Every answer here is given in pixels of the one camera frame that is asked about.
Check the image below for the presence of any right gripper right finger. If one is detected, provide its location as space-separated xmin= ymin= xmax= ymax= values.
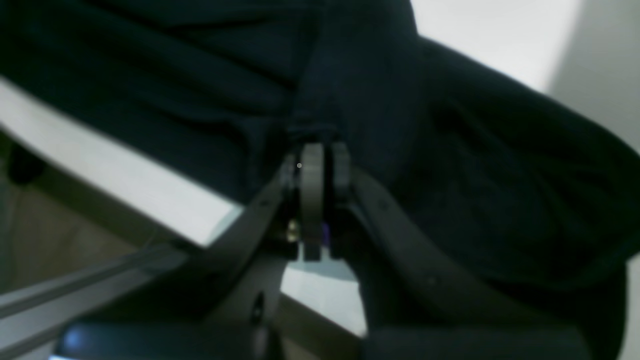
xmin=330 ymin=142 xmax=592 ymax=360

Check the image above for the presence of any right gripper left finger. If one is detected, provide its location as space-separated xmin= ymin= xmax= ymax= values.
xmin=52 ymin=143 xmax=326 ymax=360

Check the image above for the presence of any black T-shirt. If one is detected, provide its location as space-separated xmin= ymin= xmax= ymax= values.
xmin=1 ymin=0 xmax=639 ymax=360

